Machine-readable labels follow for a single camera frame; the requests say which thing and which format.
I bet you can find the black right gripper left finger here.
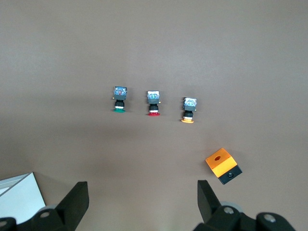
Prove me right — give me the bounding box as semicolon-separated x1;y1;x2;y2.
21;181;90;231

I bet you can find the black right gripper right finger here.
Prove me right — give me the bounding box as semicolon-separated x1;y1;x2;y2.
193;180;256;231

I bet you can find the yellow and black button box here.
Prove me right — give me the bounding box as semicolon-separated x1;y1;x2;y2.
205;147;243;185

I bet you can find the white drawer cabinet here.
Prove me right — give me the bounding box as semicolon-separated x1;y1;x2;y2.
0;171;46;224

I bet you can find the green push button switch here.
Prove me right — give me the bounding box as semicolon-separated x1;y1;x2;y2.
112;86;128;113

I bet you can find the red push button switch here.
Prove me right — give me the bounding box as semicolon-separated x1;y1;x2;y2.
146;90;162;117

